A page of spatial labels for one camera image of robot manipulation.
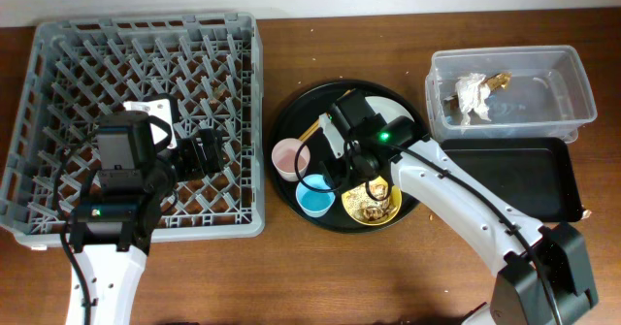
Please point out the black rectangular waste tray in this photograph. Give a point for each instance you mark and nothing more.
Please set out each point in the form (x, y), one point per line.
(534, 175)

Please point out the grey round plate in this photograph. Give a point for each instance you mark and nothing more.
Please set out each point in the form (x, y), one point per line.
(389, 109)

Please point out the pink plastic cup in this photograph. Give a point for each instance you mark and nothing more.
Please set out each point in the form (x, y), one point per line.
(283, 158)

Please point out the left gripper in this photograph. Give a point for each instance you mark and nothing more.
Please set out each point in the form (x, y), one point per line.
(195, 167)

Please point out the grey plastic dishwasher rack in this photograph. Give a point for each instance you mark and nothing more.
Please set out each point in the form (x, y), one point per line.
(211, 66)

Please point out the brown gold snack wrapper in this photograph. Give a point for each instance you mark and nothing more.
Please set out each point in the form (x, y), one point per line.
(497, 81)

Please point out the yellow bowl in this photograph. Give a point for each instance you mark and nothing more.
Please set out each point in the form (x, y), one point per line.
(393, 192)

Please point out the food scraps and rice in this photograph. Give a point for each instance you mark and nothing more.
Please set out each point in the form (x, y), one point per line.
(366, 209)

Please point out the blue plastic cup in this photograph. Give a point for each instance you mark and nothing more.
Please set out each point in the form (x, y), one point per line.
(314, 203)

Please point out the wooden chopstick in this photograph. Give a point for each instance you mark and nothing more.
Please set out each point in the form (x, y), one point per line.
(309, 132)

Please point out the round black serving tray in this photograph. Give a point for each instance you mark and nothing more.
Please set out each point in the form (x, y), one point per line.
(303, 111)

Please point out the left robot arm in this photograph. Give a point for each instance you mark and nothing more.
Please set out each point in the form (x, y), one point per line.
(107, 236)

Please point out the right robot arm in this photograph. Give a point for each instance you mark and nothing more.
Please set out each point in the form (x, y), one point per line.
(543, 275)

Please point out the clear plastic waste bin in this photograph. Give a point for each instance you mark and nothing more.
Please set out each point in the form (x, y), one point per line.
(548, 94)

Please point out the white napkin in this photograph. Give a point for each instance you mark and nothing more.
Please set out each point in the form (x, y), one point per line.
(472, 92)

